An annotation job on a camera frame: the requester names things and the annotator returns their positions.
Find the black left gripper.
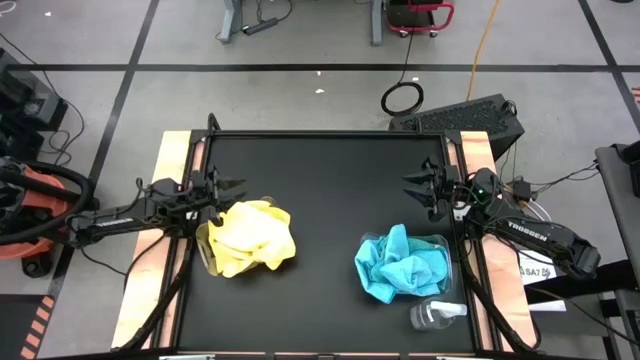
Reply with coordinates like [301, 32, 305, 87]
[188, 167, 248, 227]

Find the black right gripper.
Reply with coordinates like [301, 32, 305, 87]
[401, 155, 464, 224]

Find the clear plastic basket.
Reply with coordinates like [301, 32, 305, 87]
[194, 195, 299, 277]
[357, 230, 454, 301]

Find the black power adapter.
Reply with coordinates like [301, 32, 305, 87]
[510, 178, 533, 202]

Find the clear spray bottle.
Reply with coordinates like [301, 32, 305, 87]
[409, 299, 469, 332]

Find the white paper sheet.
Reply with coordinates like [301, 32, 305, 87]
[518, 252, 569, 314]

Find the black power strip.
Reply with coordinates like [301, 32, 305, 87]
[241, 17, 280, 37]

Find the grey desk leg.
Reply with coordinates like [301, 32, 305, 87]
[369, 0, 385, 47]
[216, 0, 245, 45]

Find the red utility cart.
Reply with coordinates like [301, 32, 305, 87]
[383, 0, 456, 39]

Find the orange shop vacuum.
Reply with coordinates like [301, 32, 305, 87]
[0, 155, 101, 279]

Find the black metal beam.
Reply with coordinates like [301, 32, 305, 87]
[524, 258, 640, 306]

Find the black equipment stack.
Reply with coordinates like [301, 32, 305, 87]
[0, 47, 69, 161]

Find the black orange-striped floor mat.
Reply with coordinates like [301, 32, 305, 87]
[0, 293, 56, 360]

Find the black coiled cable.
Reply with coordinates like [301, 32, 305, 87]
[380, 27, 426, 118]

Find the black vacuum hose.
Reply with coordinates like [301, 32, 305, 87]
[0, 158, 101, 247]

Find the yellow extension cable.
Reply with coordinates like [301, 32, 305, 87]
[465, 0, 503, 103]

